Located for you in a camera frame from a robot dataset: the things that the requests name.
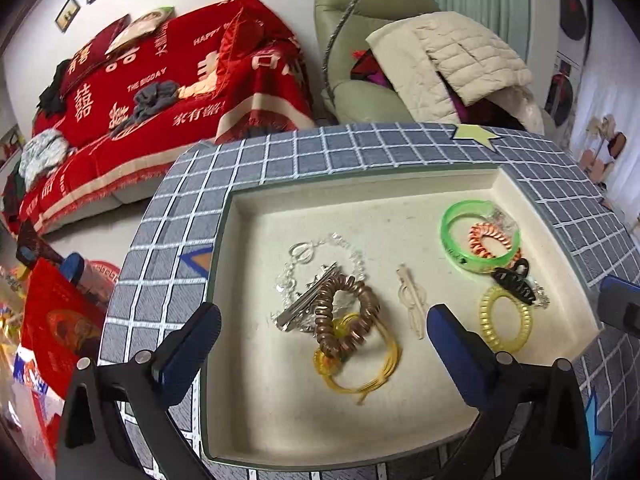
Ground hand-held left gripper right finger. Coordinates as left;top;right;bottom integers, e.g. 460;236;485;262
426;303;594;480

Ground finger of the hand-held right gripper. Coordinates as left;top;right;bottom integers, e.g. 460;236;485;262
597;276;640;337

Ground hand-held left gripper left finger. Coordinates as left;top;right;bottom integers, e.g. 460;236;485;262
55;302;223;480

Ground tan cord hair ring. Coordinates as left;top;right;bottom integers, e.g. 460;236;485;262
320;312;404;407

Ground clear plastic hair clip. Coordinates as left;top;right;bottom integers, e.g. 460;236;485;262
396;263;429;341

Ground small silver chain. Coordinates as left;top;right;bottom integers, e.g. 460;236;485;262
529;280;551;309

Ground black hair claw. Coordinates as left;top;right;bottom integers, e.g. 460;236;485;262
490;258;536;305

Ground green translucent bracelet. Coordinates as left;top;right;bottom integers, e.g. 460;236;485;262
440;199;522;277

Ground grey tray with cream inside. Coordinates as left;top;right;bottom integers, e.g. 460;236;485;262
200;165;609;469

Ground silver metal hair clip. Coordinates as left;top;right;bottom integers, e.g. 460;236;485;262
273;273;346;332

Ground brown coil hair tie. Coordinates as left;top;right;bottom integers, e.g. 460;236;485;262
312;274;381;362

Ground round red paper decoration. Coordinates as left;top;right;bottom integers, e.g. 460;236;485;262
87;259;121;307

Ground red gift bag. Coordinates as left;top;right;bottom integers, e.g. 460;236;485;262
22;258;109;402

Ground jar with blue lid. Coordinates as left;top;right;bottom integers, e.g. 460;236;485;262
62;252;109;307

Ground brown and white ornaments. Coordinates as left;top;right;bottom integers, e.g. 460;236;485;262
579;114;629;184

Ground white curtain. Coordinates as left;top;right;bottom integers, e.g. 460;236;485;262
570;0;640;242

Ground grey checkered tablecloth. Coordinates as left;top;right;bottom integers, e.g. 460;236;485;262
98;122;640;480

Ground white grey patterned cloth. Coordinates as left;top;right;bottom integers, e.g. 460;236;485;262
20;128;69;187

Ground black garment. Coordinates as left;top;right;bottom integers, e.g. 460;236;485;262
38;58;74;112

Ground red and purple clothing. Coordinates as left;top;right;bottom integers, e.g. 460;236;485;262
349;48;397;89

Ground cream down jacket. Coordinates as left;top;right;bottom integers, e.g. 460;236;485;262
365;10;546;134

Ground red printed blanket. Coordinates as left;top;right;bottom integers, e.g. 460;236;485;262
10;0;317;237

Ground dark red cushion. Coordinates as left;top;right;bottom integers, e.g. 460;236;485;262
60;15;131;102

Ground white and green pillow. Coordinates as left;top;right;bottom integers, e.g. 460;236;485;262
105;6;176;54

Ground green armchair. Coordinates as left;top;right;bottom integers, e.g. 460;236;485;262
314;0;544;127

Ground orange coil hair tie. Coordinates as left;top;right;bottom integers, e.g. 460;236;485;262
468;222;521;262

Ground silver chain bracelet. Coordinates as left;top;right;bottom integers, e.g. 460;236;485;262
274;232;369;312

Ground small round black wall decoration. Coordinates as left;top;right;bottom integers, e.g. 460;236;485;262
544;72;574;127

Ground large round black wall decoration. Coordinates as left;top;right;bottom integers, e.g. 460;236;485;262
559;0;594;42

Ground small framed wall picture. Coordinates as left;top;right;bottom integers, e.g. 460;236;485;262
54;0;81;34

